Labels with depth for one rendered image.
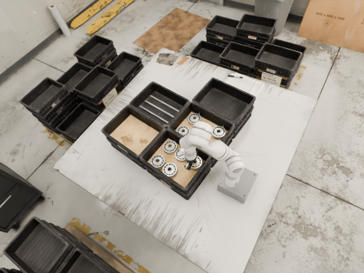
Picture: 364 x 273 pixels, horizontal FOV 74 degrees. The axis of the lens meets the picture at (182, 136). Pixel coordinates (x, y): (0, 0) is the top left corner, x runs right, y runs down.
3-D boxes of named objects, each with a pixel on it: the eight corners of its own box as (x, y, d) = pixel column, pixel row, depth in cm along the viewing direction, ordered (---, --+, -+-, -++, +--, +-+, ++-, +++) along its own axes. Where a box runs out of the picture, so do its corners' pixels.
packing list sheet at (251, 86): (266, 83, 219) (266, 82, 219) (255, 100, 210) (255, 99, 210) (232, 71, 231) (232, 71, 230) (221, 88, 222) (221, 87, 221)
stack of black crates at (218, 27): (241, 45, 332) (244, 21, 303) (232, 58, 320) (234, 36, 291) (215, 37, 346) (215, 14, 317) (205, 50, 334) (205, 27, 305)
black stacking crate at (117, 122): (168, 136, 187) (166, 128, 177) (142, 164, 176) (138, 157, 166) (131, 113, 202) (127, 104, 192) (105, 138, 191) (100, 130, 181)
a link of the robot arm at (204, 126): (187, 127, 129) (181, 142, 128) (197, 117, 103) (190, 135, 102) (202, 134, 130) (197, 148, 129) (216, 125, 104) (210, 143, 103)
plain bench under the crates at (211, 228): (293, 141, 263) (318, 99, 204) (227, 290, 199) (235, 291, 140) (171, 91, 319) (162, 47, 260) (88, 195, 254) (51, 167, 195)
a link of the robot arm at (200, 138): (199, 145, 100) (223, 161, 120) (207, 124, 101) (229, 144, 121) (182, 141, 105) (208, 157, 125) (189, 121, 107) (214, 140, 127)
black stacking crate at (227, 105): (254, 106, 193) (256, 97, 184) (234, 132, 182) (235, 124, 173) (212, 86, 209) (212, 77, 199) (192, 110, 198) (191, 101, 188)
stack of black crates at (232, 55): (258, 72, 302) (263, 50, 273) (248, 89, 290) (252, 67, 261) (228, 63, 316) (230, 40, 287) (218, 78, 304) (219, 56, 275)
